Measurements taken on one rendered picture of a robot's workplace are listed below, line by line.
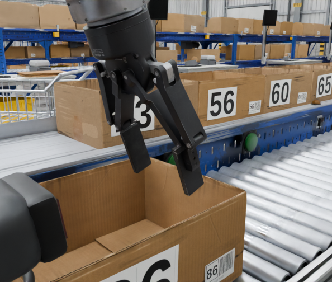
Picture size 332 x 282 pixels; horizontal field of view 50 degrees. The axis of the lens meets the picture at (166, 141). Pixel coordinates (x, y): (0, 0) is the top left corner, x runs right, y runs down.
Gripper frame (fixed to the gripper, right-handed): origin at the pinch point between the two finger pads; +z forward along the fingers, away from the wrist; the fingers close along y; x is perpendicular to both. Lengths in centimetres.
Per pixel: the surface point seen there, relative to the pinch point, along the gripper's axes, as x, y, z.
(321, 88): 137, -49, 56
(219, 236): 5.9, 0.6, 18.4
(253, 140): 69, -42, 46
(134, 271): -10.3, 1.3, 10.1
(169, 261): -4.8, 1.2, 13.6
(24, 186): -19.2, 13.8, -15.0
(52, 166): -1.7, -43.8, 12.4
